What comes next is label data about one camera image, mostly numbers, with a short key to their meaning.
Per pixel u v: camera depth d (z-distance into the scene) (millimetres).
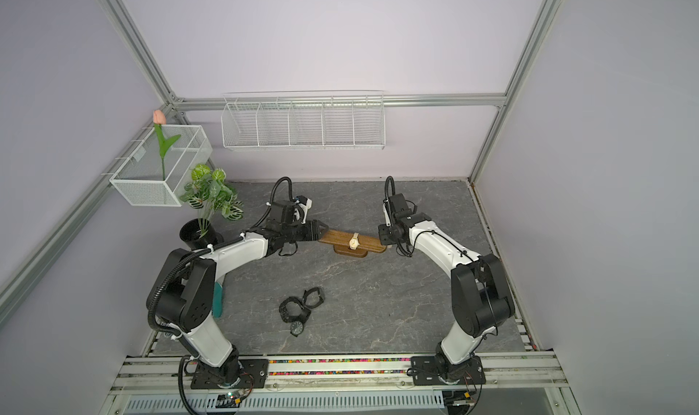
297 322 818
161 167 811
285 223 751
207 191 793
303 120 991
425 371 732
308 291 886
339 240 919
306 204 861
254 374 739
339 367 757
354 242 913
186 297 471
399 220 704
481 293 468
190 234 874
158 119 826
